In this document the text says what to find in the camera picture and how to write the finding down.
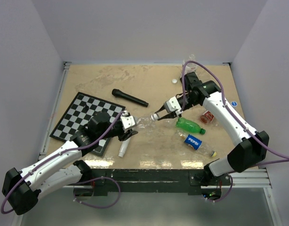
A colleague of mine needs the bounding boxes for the white cap with square mark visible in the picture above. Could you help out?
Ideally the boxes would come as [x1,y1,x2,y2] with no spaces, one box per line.
[151,113,159,121]

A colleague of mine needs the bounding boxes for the white label tea bottle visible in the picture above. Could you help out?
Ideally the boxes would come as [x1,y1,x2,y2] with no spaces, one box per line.
[181,54,198,75]

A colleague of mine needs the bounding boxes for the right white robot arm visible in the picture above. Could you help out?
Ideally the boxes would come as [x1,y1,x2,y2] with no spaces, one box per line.
[151,72,269,185]

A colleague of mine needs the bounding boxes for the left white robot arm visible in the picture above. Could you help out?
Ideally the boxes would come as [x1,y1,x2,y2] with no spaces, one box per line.
[0,111,137,215]

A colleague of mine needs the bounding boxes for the green plastic bottle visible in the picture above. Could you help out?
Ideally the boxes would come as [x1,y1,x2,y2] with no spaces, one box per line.
[176,117,206,135]

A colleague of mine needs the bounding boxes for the red label tea bottle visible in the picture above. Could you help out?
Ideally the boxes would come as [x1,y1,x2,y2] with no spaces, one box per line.
[200,110,215,124]

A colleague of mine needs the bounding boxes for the Pepsi label clear bottle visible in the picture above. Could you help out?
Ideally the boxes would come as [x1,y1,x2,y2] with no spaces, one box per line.
[177,131,217,158]

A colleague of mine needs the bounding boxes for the white microphone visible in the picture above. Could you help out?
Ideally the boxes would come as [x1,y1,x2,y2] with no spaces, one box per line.
[118,138,131,158]

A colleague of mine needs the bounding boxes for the black microphone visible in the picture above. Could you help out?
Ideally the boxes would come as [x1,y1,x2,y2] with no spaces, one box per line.
[112,89,149,107]

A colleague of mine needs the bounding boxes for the black chess piece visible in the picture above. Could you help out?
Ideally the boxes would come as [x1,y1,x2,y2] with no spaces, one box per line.
[83,104,89,112]

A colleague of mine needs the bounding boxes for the black white chessboard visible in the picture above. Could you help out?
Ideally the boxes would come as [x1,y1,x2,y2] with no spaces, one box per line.
[49,91,126,157]

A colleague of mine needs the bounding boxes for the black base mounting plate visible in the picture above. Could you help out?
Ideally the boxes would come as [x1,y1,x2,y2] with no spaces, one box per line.
[78,169,231,196]

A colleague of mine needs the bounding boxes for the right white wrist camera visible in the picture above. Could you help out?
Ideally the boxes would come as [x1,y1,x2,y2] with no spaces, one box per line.
[164,96,183,115]

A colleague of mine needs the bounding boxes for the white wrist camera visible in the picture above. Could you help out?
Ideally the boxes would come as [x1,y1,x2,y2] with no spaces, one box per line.
[164,96,183,115]
[120,111,137,130]

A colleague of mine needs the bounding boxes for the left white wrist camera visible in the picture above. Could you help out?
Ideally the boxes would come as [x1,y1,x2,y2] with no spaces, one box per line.
[120,111,137,130]

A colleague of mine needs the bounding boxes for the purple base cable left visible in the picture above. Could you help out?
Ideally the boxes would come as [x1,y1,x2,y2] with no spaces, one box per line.
[72,176,121,208]

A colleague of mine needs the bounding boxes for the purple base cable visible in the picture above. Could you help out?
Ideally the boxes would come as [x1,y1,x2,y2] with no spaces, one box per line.
[72,176,121,208]
[204,175,234,202]

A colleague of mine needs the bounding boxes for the aluminium frame rail left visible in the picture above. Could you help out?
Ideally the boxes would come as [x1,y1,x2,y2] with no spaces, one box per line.
[27,62,72,174]

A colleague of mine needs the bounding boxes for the aluminium frame rail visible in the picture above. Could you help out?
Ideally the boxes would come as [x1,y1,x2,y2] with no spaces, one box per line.
[27,62,72,174]
[230,169,272,188]

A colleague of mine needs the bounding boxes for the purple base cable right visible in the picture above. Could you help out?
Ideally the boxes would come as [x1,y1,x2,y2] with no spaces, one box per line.
[204,175,234,202]

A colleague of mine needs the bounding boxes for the aluminium frame rail right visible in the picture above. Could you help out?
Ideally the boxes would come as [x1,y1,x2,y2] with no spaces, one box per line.
[230,169,272,188]

